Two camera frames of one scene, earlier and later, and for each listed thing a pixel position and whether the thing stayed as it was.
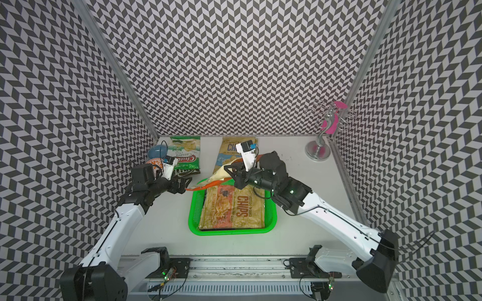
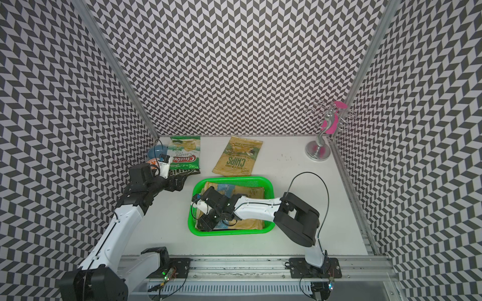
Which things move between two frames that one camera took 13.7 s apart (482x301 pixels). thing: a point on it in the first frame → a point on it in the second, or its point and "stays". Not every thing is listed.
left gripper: (174, 189) stays
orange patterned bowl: (156, 161) stays
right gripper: (240, 175) → (208, 225)
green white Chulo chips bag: (187, 150) stays
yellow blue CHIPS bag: (228, 151) → (230, 190)
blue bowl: (154, 152) stays
